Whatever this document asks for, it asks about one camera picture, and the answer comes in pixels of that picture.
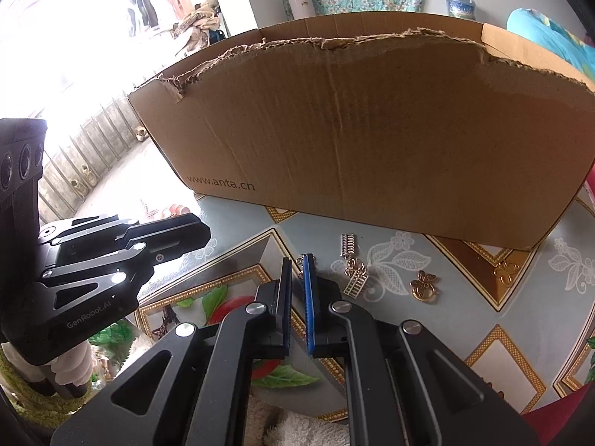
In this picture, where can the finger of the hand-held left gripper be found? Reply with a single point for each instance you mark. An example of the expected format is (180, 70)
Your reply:
(176, 225)
(181, 246)

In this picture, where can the dark hanging garment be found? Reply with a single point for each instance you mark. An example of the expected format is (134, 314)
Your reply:
(139, 4)

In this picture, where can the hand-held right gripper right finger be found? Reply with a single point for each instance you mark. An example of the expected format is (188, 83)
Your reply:
(308, 306)

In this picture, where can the blue label water bottle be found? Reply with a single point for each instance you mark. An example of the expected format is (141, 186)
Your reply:
(460, 7)

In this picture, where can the brown cardboard box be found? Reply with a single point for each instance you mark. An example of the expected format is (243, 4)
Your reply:
(372, 139)

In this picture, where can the printed tablecloth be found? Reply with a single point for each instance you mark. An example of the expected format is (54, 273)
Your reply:
(465, 334)

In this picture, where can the beige cloth pile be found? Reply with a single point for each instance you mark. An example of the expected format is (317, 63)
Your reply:
(197, 21)

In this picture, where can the white fuzzy garment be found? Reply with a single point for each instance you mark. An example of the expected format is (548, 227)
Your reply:
(288, 427)

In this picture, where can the gold clover charm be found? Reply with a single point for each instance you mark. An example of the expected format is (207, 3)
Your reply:
(506, 270)

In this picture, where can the pink fleece garment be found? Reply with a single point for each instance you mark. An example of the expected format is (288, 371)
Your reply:
(567, 418)

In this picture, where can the grey balcony railing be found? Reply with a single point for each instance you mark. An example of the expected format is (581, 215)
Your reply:
(83, 148)

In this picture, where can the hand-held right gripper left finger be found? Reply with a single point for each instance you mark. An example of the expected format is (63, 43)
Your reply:
(286, 316)

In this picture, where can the green shaggy rug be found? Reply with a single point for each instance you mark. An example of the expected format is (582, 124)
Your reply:
(28, 381)

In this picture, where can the blue printed quilt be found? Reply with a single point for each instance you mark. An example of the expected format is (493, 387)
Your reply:
(548, 37)

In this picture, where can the silver abacus charm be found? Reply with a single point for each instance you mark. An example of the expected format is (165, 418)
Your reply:
(347, 245)

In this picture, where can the white paper roll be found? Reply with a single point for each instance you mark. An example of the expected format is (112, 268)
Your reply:
(301, 7)

